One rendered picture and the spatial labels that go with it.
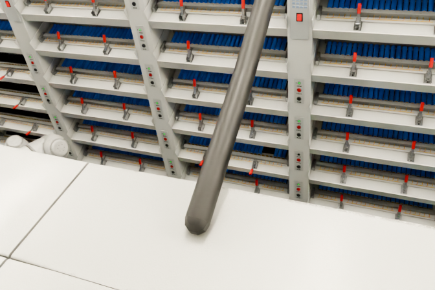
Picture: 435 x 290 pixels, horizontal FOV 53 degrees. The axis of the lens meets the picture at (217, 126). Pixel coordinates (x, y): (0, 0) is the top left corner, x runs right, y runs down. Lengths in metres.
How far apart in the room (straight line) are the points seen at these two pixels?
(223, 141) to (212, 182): 0.05
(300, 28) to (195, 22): 0.43
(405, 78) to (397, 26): 0.21
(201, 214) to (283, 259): 0.08
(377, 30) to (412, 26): 0.12
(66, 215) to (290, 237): 0.23
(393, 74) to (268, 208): 1.40
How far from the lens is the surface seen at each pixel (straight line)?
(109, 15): 2.06
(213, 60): 1.93
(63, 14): 2.20
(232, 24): 1.79
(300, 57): 1.77
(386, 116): 1.91
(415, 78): 1.80
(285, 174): 2.18
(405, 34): 1.69
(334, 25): 1.71
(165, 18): 1.92
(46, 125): 2.85
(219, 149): 0.44
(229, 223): 0.43
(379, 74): 1.80
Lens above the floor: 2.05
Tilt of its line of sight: 37 degrees down
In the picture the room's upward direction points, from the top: 8 degrees counter-clockwise
